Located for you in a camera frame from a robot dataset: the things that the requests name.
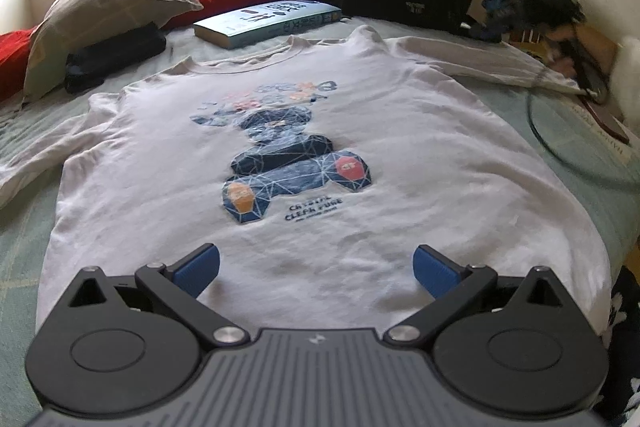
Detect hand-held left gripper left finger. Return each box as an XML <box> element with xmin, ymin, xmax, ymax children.
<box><xmin>67</xmin><ymin>243</ymin><xmax>251</xmax><ymax>349</ymax></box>

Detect red smartphone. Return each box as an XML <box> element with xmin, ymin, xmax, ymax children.
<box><xmin>582</xmin><ymin>94</ymin><xmax>630</xmax><ymax>145</ymax></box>

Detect white sweatshirt with bear print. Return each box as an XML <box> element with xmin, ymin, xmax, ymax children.
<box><xmin>0</xmin><ymin>25</ymin><xmax>613</xmax><ymax>343</ymax></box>

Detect grey pillow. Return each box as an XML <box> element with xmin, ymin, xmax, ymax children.
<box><xmin>22</xmin><ymin>0</ymin><xmax>203</xmax><ymax>105</ymax></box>

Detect dark folded cloth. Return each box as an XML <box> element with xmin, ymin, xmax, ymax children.
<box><xmin>64</xmin><ymin>23</ymin><xmax>167</xmax><ymax>95</ymax></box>

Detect green plaid bed blanket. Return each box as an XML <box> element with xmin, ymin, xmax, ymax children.
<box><xmin>0</xmin><ymin>14</ymin><xmax>640</xmax><ymax>427</ymax></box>

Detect black cable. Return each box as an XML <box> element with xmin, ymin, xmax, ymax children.
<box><xmin>525</xmin><ymin>57</ymin><xmax>640</xmax><ymax>184</ymax></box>

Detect light blue book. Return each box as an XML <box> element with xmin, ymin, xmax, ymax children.
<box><xmin>193</xmin><ymin>0</ymin><xmax>342</xmax><ymax>49</ymax></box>

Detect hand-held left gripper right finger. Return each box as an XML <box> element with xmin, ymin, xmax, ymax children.
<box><xmin>384</xmin><ymin>244</ymin><xmax>571</xmax><ymax>349</ymax></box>

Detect dark star-print pants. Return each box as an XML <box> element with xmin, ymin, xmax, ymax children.
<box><xmin>600</xmin><ymin>267</ymin><xmax>640</xmax><ymax>427</ymax></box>

